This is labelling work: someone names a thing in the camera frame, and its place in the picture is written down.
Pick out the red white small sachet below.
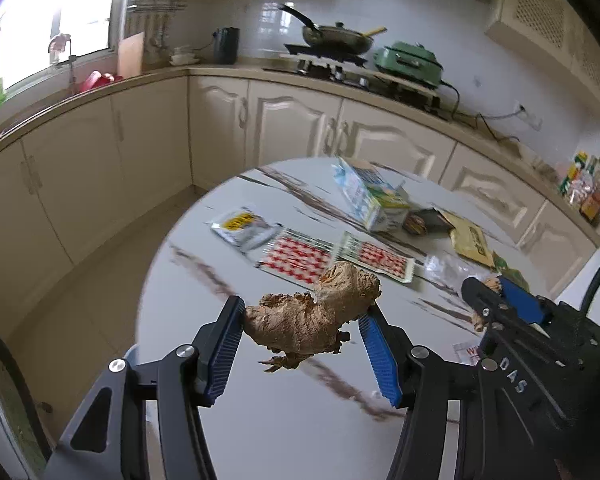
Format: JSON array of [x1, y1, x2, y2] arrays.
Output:
[[453, 341, 480, 366]]

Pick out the sink faucet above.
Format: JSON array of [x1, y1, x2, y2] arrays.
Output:
[[47, 32, 76, 96]]

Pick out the lower kitchen cabinets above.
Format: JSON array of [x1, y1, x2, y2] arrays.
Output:
[[0, 67, 600, 336]]

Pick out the wall power outlet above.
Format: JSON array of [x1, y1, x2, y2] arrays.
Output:
[[513, 101, 543, 131]]

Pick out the black kettle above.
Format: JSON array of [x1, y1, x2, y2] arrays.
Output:
[[212, 27, 240, 65]]

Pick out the green electric cooker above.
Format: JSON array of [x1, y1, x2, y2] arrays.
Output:
[[373, 41, 443, 89]]

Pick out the green gold food bag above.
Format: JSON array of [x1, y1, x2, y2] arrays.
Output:
[[492, 252, 529, 292]]

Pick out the blue trash bucket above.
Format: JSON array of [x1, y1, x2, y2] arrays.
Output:
[[123, 344, 140, 367]]

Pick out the wooden cutting board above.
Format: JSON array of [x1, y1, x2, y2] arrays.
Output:
[[117, 32, 145, 79]]

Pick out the black wok with lid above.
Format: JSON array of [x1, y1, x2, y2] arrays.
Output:
[[278, 4, 388, 55]]

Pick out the stacked white dishes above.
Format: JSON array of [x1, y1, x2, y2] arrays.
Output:
[[169, 46, 199, 66]]

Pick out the small ginger piece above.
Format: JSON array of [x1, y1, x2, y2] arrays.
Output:
[[467, 275, 503, 333]]

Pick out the black power cable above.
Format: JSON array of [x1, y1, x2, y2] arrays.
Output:
[[436, 79, 527, 146]]

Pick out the red checkered sachet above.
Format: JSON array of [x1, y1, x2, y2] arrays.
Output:
[[256, 229, 335, 289], [332, 232, 415, 284]]

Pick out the hanging utensil rack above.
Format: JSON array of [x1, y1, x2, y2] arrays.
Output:
[[124, 0, 186, 55]]

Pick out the kitchen window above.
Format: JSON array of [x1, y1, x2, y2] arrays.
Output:
[[0, 0, 114, 89]]

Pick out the black gas stove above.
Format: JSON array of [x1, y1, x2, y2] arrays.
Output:
[[264, 44, 441, 113]]

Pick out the red dish rack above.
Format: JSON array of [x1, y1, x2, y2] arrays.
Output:
[[80, 70, 122, 92]]

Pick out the black snack wrapper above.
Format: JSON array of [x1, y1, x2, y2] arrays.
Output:
[[402, 208, 454, 236]]

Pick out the milk carton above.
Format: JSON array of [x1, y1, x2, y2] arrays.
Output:
[[334, 157, 410, 232]]

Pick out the clear plastic wrap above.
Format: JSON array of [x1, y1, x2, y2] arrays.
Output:
[[424, 254, 470, 294]]

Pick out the yellow soup packet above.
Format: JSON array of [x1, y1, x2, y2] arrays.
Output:
[[442, 211, 494, 269]]

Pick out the small yellow silver sachet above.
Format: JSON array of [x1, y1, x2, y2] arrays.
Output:
[[210, 207, 283, 254]]

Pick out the round white marble table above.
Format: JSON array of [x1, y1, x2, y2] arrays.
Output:
[[136, 157, 547, 479]]

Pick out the condiment bottles group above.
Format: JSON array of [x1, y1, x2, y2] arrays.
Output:
[[558, 151, 600, 226]]

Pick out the large ginger root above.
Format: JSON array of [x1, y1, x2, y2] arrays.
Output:
[[244, 261, 381, 373]]

